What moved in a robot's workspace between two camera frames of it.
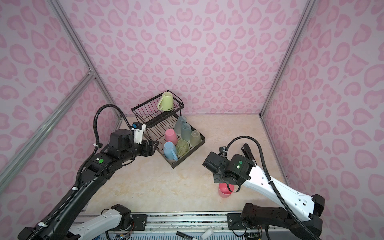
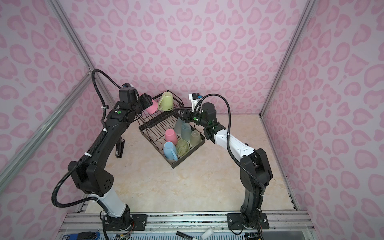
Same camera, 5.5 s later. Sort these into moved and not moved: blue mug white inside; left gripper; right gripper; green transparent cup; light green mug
Moved: left gripper; right gripper
Not moved: green transparent cup; light green mug; blue mug white inside
